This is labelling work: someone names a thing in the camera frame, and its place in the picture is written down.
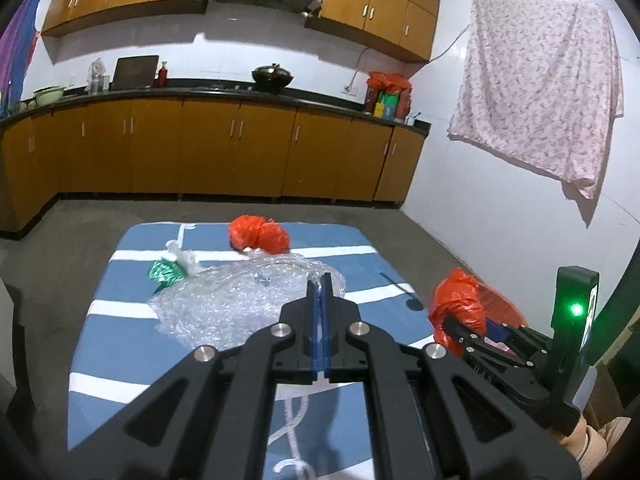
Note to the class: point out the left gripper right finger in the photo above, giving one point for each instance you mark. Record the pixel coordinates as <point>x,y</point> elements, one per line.
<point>431,415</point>

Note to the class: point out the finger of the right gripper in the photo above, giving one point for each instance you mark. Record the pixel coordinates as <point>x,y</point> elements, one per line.
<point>476,352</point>
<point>513,336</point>

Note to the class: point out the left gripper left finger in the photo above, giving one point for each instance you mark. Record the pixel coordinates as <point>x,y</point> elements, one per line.
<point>208,417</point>

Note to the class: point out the red bag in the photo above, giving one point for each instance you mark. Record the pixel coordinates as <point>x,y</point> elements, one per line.
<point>254,232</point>
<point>457,295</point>

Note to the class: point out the bubble wrap sheet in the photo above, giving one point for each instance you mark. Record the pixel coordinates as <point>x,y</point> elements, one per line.
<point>223,305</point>

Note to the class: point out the dark green plastic bag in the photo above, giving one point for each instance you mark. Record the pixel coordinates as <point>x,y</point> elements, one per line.
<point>165,273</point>

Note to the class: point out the clear plastic bag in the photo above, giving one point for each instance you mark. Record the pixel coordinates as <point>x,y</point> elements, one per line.
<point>184,258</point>

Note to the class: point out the red bag back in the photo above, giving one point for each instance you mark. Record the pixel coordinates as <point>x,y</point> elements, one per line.
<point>254,232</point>

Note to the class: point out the red plastic waste basket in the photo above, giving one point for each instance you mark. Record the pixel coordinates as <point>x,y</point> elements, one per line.
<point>498,309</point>

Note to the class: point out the blue striped table cloth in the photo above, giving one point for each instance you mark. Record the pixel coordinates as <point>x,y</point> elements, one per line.
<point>318,431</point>

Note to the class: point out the pink floral hanging cloth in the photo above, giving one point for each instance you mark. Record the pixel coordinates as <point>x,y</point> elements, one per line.
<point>542,85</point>

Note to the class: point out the red bag covered appliance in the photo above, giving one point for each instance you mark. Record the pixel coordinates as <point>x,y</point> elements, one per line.
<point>388,96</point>

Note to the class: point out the wooden lower cabinets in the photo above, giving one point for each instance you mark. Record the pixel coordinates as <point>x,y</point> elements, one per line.
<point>181,146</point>

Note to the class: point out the black counter top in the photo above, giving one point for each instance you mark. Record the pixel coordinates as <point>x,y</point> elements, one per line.
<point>212,89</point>

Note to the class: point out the black wok with lid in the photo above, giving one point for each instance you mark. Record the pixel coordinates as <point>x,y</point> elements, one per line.
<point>271,78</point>

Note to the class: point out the red bottle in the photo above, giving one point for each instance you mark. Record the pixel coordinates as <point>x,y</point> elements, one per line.
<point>161,79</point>

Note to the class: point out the dark cutting board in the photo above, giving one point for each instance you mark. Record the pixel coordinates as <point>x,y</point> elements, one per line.
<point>135,72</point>

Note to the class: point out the glass jar with bag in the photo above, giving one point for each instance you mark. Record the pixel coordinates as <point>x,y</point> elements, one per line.
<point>98,80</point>

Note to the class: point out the green basin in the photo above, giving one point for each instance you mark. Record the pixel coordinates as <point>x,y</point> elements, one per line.
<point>49,95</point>

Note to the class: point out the purple blue hanging cloth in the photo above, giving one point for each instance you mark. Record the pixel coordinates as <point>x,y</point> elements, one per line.
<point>18,43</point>

